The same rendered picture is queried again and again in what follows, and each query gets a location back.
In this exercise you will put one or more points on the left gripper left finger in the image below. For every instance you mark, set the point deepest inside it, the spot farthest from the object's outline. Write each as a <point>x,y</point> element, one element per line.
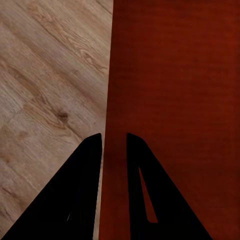
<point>65,208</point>

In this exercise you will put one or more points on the storage box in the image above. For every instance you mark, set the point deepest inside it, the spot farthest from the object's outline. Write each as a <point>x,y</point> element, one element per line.
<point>174,81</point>

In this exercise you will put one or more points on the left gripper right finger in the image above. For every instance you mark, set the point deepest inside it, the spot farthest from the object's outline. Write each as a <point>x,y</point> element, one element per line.
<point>176,220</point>

